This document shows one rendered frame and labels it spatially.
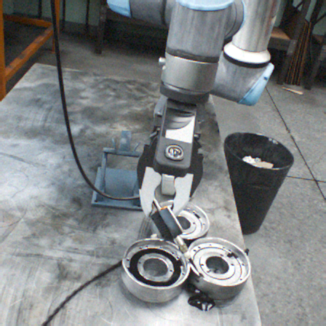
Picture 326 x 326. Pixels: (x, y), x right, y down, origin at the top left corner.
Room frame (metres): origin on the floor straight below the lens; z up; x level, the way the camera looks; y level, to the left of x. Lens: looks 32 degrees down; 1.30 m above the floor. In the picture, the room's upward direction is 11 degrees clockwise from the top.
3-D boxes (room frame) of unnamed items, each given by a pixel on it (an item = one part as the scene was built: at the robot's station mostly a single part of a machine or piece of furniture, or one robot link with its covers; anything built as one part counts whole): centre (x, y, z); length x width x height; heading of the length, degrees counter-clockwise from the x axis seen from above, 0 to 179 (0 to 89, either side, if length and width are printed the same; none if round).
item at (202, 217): (0.56, -0.05, 0.82); 0.10 x 0.10 x 0.04
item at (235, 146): (1.69, -0.43, 0.21); 0.34 x 0.34 x 0.43
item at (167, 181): (0.72, -0.04, 0.82); 0.08 x 0.07 x 0.05; 5
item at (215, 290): (0.48, -0.12, 0.82); 0.10 x 0.10 x 0.04
